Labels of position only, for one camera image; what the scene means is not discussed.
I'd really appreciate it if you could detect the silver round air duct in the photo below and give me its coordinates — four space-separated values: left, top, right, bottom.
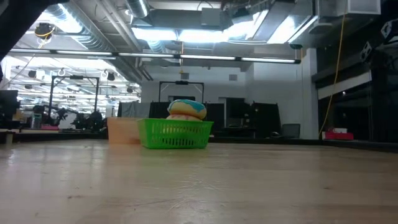
126 0 150 19

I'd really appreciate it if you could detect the grey partition panel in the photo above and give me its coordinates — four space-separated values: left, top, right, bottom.
117 101 150 118

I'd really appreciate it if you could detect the red box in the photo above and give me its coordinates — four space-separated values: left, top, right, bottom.
322 127 354 141

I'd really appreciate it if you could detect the orange translucent plastic bin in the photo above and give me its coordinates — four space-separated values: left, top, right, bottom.
107 116 143 145

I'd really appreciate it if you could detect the black background rig frame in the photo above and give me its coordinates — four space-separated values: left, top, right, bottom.
158 80 205 103
49 75 100 125

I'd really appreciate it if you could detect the black cabinet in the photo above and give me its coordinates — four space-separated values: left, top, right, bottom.
226 98 282 138

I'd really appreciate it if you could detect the black round ceiling device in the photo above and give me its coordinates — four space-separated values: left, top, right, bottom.
34 22 57 40

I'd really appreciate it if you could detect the blue frosted donut toy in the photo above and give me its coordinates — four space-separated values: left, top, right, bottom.
167 99 208 121

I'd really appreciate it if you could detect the black side monitor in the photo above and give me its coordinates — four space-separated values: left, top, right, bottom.
0 89 20 121

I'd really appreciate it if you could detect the peach plush donut toy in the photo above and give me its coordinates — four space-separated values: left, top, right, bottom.
165 113 202 123

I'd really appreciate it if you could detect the long ceiling light bar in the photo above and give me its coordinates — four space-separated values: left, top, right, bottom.
9 48 302 65

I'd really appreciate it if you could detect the grey office chair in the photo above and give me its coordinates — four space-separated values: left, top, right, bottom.
281 123 302 139

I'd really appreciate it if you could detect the green toy object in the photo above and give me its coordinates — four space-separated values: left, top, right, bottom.
136 118 215 150

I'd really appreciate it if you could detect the grey ceiling unit box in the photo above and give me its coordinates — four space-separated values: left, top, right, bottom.
201 7 234 30

